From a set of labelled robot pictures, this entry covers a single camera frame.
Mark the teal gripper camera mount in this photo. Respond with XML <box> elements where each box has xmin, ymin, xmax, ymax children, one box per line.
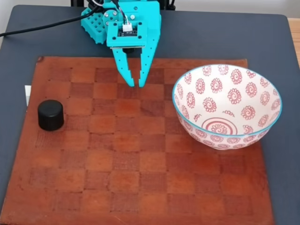
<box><xmin>106</xmin><ymin>20</ymin><xmax>149</xmax><ymax>56</ymax></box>

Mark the brown leather chessboard mat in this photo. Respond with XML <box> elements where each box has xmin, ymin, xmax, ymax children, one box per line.
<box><xmin>0</xmin><ymin>55</ymin><xmax>275</xmax><ymax>225</ymax></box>

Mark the thick black cable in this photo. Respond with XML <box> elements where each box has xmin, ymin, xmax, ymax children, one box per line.
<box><xmin>0</xmin><ymin>4</ymin><xmax>100</xmax><ymax>38</ymax></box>

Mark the thin camera cable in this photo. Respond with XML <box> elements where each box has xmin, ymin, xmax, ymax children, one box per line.
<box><xmin>112</xmin><ymin>0</ymin><xmax>130</xmax><ymax>28</ymax></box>

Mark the white bowl red flower pattern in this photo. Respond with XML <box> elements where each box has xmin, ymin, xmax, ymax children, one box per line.
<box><xmin>172</xmin><ymin>63</ymin><xmax>283</xmax><ymax>151</ymax></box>

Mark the black cylinder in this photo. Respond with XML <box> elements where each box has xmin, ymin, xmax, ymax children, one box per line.
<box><xmin>37</xmin><ymin>99</ymin><xmax>65</xmax><ymax>131</ymax></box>

